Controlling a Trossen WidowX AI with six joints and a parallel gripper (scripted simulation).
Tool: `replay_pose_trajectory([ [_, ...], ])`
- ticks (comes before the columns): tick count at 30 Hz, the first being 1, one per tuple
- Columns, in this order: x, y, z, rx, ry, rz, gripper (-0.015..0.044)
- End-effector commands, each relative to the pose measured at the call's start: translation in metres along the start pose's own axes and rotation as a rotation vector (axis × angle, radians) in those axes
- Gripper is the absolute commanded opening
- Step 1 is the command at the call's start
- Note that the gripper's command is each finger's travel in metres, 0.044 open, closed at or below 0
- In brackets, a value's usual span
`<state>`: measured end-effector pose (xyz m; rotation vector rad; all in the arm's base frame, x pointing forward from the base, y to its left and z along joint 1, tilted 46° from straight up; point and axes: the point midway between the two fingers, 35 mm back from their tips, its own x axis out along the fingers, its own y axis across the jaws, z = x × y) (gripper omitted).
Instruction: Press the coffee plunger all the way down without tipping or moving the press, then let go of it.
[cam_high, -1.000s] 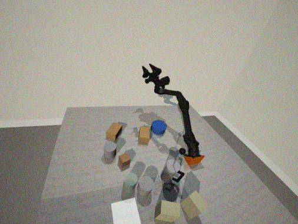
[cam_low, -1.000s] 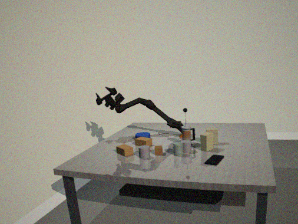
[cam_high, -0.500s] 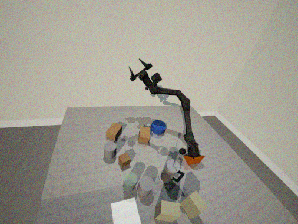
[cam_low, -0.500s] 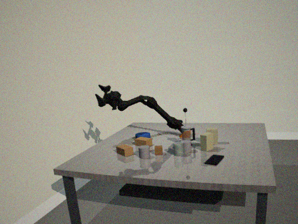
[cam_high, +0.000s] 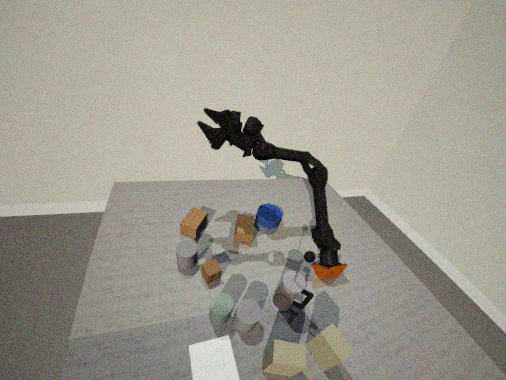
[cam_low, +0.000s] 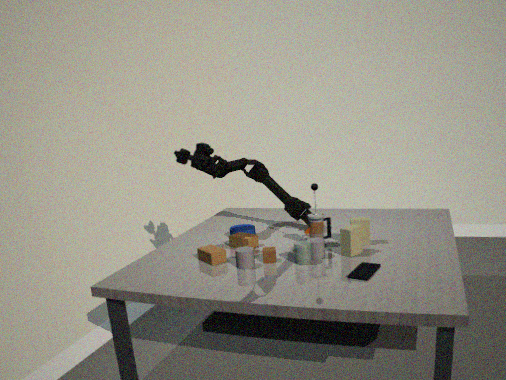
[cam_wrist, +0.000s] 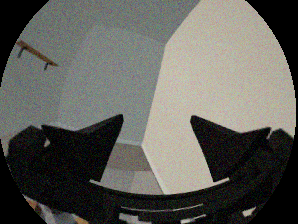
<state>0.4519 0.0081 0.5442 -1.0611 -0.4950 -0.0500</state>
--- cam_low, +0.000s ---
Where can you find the french press with black knob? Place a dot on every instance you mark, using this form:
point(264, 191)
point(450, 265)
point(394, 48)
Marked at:
point(316, 223)

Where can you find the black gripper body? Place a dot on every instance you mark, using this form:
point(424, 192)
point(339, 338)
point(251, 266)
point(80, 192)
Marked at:
point(209, 164)

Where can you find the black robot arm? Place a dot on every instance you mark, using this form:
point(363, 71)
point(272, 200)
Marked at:
point(259, 173)

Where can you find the grey cylinder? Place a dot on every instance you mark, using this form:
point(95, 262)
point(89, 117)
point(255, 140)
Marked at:
point(245, 257)
point(317, 247)

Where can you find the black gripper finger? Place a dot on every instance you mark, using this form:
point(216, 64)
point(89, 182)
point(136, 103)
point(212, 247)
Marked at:
point(200, 162)
point(180, 155)

